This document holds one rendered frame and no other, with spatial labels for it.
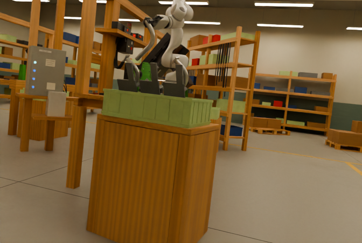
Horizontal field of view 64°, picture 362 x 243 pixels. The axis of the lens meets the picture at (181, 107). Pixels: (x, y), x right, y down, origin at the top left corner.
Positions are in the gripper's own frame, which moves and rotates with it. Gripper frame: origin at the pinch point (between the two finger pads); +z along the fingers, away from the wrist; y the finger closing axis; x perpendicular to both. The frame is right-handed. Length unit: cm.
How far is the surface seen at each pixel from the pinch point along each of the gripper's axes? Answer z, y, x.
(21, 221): 75, -124, 63
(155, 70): 6.1, -9.8, 27.8
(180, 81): 1.2, -1.7, 42.4
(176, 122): 15, -9, 63
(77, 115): 0, -125, 0
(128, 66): 12.5, -21.9, 15.2
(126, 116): 24, -34, 43
